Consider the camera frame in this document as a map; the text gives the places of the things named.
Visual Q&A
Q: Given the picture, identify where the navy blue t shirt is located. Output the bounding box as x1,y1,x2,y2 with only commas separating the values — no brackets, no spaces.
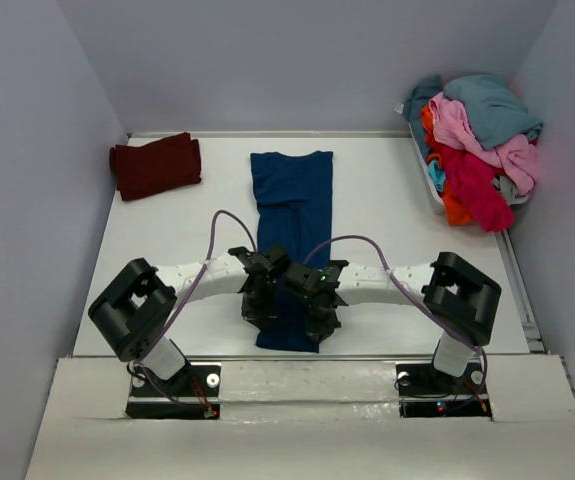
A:
250,151,334,353

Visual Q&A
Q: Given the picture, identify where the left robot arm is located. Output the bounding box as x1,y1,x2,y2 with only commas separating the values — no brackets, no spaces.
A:
88,245,291,395

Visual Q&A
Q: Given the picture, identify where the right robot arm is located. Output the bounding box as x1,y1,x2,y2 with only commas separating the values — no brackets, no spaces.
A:
283,252,502,392

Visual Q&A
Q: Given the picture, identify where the orange t shirt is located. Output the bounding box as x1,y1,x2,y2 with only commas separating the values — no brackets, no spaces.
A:
420,105,473,226

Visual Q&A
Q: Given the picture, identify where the light blue t shirt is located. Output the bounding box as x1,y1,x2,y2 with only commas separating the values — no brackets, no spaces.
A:
426,153,446,195

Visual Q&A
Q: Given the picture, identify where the folded dark red shirt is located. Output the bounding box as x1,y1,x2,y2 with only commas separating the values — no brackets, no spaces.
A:
109,132,202,202

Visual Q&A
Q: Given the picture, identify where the magenta t shirt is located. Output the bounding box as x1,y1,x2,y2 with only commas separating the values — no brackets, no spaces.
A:
440,145,514,232

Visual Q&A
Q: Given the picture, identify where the light pink t shirt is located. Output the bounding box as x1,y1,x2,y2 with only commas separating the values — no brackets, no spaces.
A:
428,93,539,196

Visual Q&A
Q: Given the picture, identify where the grey blue t shirt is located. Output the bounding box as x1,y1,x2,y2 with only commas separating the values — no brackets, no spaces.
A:
397,74,543,150

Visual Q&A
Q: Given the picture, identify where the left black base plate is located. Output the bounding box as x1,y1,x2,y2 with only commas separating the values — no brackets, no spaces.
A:
125,362,221,421

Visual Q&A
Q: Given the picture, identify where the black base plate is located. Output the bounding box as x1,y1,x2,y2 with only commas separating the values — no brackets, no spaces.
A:
125,362,221,421
394,361,493,419

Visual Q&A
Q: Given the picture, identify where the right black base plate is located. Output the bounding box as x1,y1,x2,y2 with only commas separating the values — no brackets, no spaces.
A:
394,361,493,419

